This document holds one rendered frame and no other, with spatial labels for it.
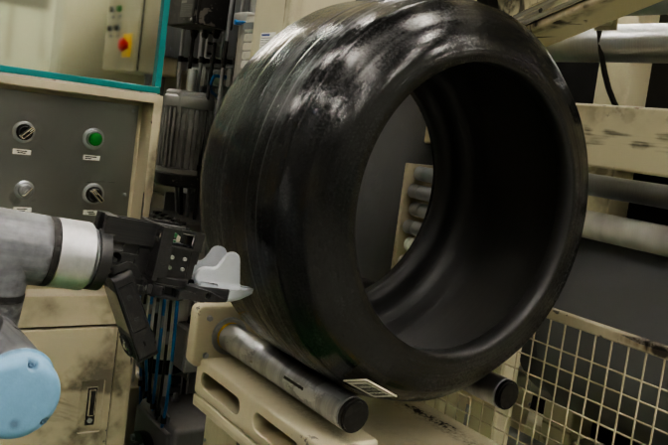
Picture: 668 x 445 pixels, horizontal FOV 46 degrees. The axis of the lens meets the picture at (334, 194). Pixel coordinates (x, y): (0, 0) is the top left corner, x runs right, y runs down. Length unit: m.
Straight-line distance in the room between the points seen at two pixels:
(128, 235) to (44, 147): 0.58
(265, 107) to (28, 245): 0.32
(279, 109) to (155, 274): 0.24
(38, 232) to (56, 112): 0.62
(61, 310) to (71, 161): 0.26
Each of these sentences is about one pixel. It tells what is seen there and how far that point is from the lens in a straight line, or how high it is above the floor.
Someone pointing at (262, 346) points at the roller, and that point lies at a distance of 1.17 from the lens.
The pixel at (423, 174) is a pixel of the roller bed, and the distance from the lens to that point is 1.59.
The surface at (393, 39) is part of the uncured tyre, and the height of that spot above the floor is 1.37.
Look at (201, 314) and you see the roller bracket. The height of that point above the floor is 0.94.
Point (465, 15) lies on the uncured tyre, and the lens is 1.02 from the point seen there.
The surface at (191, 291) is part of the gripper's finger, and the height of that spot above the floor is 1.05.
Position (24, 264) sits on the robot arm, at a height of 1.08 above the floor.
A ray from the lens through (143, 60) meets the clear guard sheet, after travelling 1.47.
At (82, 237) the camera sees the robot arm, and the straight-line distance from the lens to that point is 0.86.
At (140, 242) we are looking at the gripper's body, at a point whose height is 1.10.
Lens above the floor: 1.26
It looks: 5 degrees down
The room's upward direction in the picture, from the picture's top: 8 degrees clockwise
